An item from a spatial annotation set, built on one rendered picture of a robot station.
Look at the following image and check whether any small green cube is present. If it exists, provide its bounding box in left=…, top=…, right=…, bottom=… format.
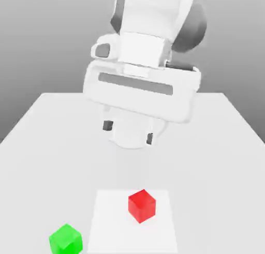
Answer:
left=48, top=223, right=83, bottom=254

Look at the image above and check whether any small red cube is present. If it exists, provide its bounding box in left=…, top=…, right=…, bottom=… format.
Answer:
left=127, top=188, right=157, bottom=225

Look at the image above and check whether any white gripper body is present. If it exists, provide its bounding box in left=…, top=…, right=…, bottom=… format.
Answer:
left=82, top=61, right=202, bottom=124

